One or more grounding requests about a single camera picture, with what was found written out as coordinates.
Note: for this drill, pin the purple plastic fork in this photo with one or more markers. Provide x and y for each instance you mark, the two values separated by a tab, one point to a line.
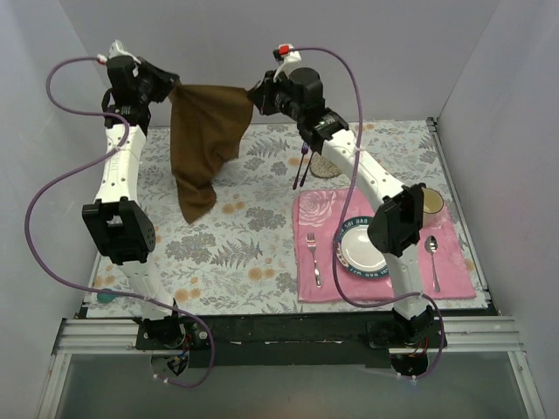
303	152

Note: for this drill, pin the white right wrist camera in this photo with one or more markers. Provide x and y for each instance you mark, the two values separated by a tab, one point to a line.
287	59

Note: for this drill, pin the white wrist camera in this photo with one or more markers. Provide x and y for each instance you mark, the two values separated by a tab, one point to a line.
287	59
116	49

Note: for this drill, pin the purple plastic spoon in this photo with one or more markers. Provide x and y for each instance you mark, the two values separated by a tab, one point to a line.
304	177

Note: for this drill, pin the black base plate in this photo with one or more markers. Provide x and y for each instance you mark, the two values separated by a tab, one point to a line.
302	339

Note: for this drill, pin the white plate green rim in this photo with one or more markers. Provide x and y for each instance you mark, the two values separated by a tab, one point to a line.
356	253

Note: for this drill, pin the speckled round coaster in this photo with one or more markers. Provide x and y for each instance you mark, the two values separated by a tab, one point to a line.
323	168

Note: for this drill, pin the silver metal fork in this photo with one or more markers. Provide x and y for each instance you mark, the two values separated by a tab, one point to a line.
311	245

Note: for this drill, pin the silver metal spoon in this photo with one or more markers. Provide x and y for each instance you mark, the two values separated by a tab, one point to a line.
431	246

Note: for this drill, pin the floral tablecloth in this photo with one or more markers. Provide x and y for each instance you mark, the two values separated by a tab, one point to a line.
240	257

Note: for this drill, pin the brown cloth napkin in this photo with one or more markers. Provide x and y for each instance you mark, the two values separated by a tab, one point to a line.
207	124

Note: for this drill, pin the cream mug dark rim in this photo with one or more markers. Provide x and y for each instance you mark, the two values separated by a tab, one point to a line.
433	206

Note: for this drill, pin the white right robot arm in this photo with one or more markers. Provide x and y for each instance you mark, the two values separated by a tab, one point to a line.
398	209

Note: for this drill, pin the teal plastic spoon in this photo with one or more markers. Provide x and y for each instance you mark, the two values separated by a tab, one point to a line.
106	296

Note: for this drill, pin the pink floral placemat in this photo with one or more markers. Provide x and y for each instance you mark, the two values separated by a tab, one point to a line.
318	211

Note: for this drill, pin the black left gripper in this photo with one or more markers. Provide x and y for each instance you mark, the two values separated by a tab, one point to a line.
158	81

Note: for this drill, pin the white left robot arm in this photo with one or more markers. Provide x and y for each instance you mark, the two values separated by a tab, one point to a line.
118	225

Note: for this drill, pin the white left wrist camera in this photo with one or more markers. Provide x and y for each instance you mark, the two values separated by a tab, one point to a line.
116	49

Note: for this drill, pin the aluminium front rail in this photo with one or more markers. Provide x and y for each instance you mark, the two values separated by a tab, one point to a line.
114	336

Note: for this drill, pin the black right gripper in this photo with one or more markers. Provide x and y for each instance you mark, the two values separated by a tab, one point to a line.
266	98

